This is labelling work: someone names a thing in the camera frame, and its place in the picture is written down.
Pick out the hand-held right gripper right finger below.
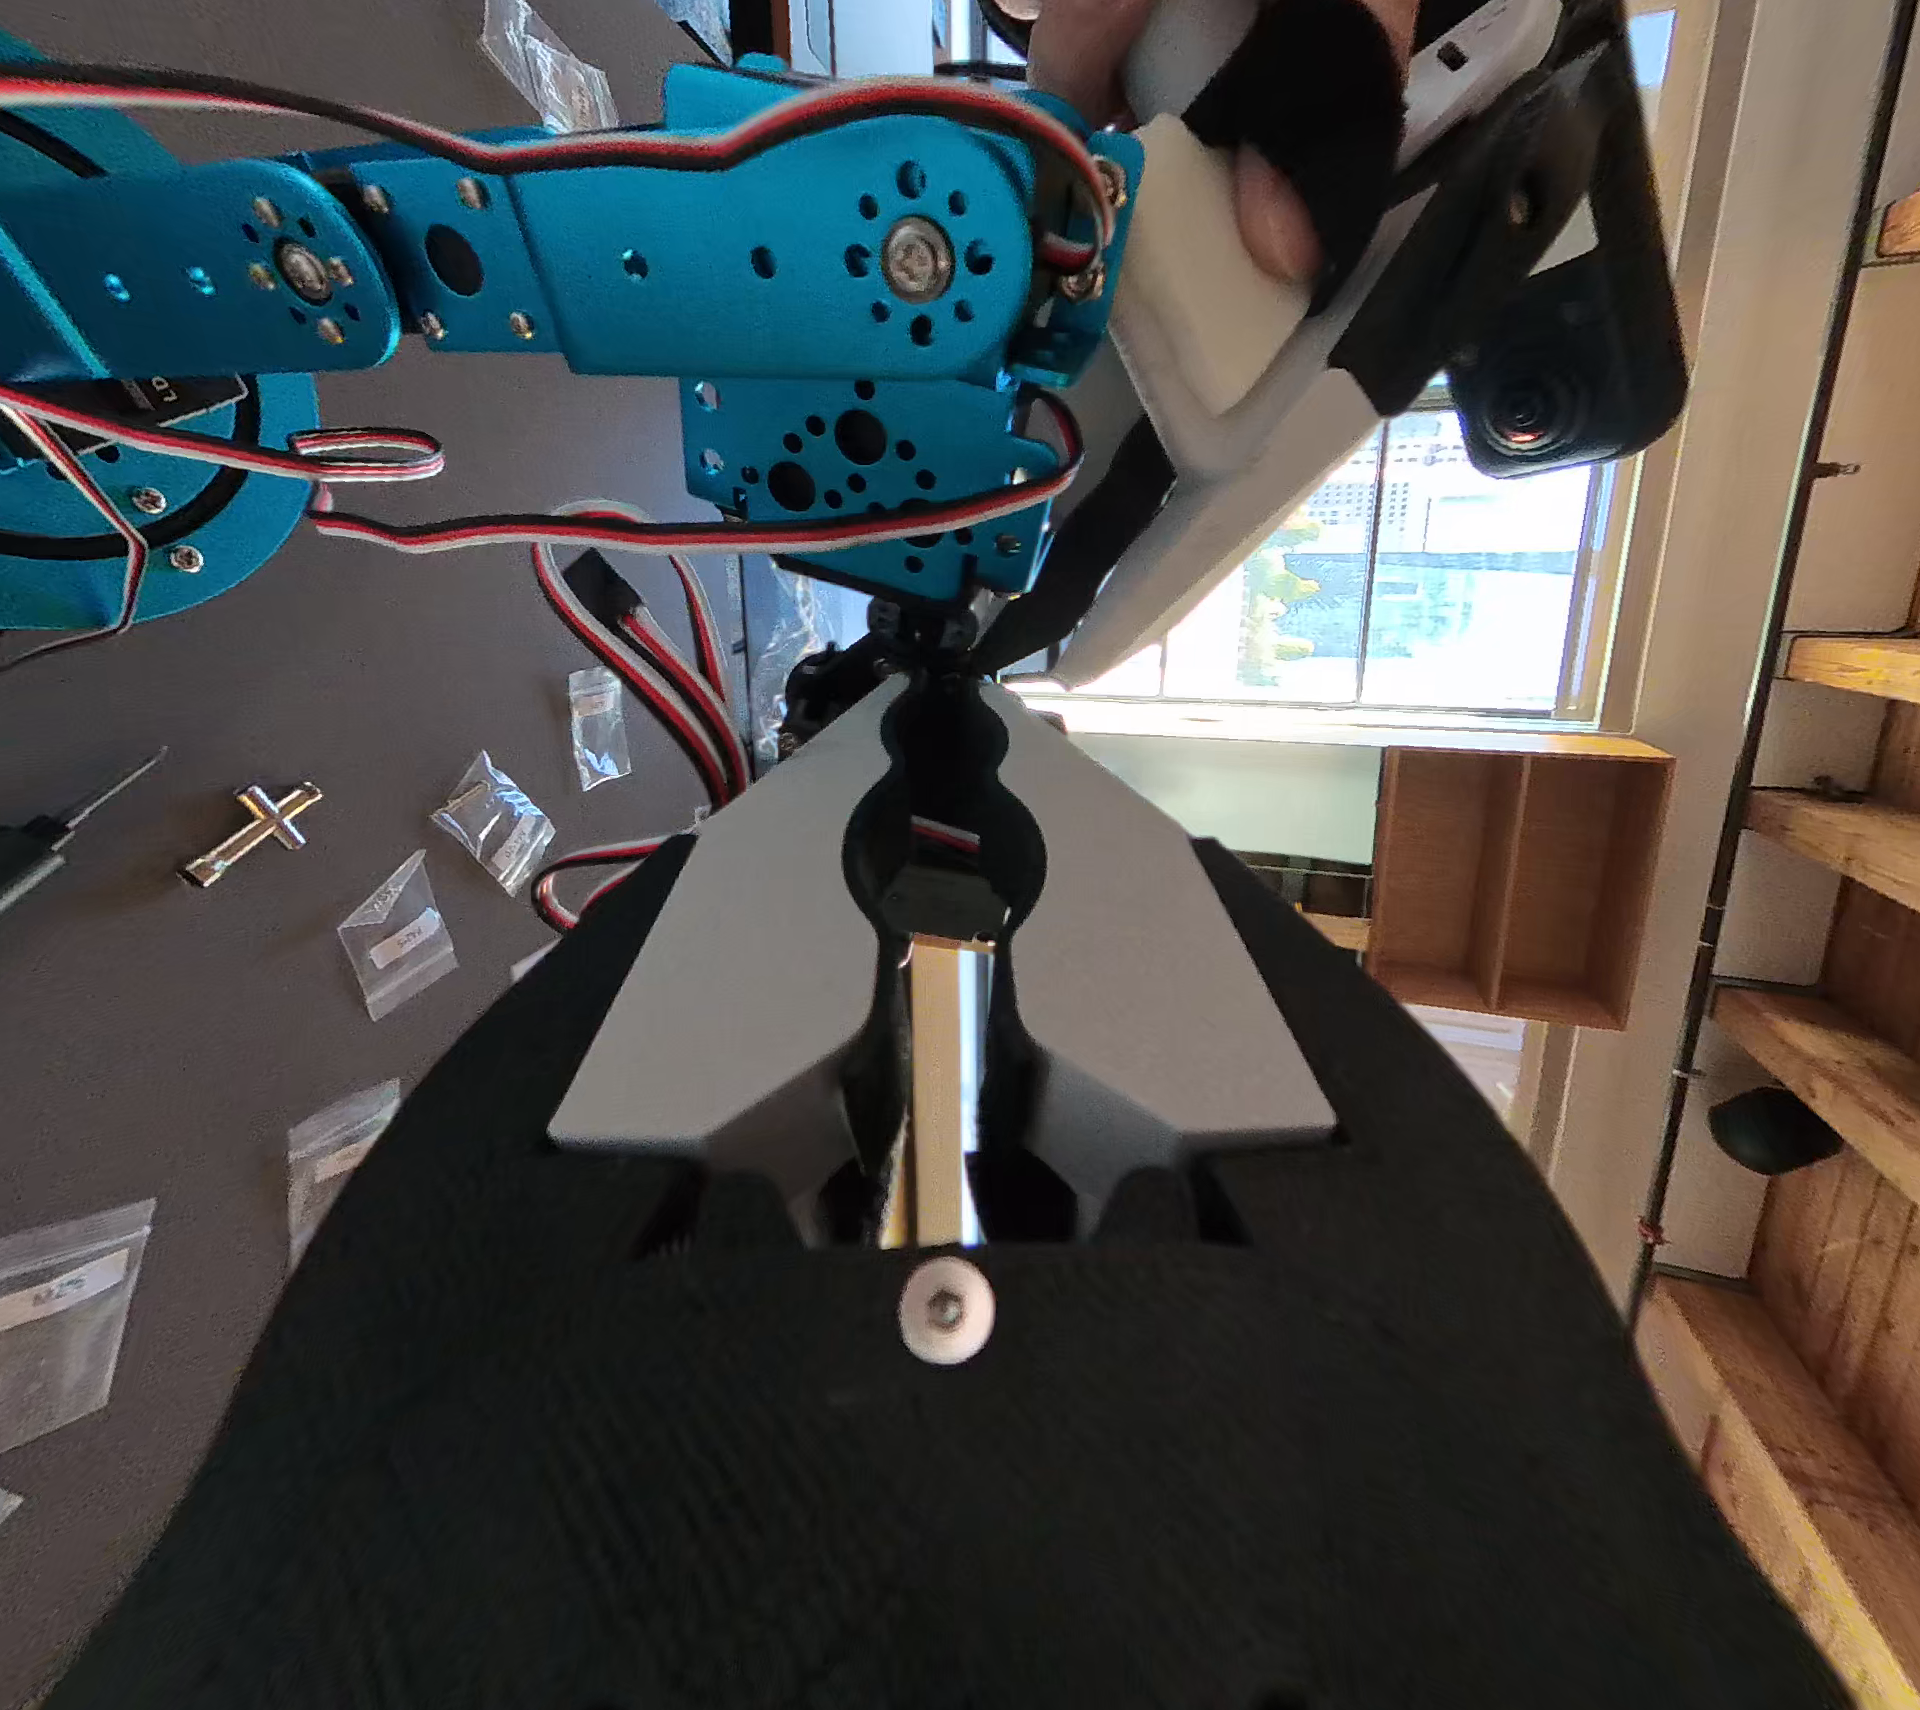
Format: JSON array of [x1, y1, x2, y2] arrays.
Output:
[[961, 675, 1340, 1240]]

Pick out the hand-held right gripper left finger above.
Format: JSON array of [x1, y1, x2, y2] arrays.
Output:
[[547, 675, 919, 1245]]

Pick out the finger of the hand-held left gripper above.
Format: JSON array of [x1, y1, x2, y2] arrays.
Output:
[[974, 349, 1390, 693]]

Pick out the blue toy robot arm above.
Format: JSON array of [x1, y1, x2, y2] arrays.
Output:
[[0, 30, 1150, 753]]

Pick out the dark grey desk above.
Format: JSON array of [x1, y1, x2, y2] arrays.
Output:
[[0, 0, 782, 1698]]

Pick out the large window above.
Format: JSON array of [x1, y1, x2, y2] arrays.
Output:
[[1021, 0, 1758, 731]]

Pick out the small clear parts bag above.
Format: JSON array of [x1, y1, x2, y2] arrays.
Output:
[[481, 0, 621, 134], [0, 1197, 156, 1454], [336, 850, 460, 1023], [430, 751, 558, 900], [567, 666, 633, 792], [285, 1076, 404, 1270]]

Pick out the wooden cubby box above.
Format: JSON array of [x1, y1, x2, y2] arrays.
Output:
[[1369, 738, 1678, 1035]]

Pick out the metal cross wrench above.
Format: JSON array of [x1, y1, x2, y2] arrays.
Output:
[[177, 781, 324, 891]]

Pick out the black ceiling pipe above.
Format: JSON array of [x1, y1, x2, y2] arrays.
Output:
[[1632, 66, 1920, 1310]]

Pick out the black ceiling fixture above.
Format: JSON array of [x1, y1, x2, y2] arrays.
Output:
[[1707, 1087, 1848, 1176]]

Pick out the black screwdriver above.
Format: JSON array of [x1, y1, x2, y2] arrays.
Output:
[[0, 751, 168, 919]]

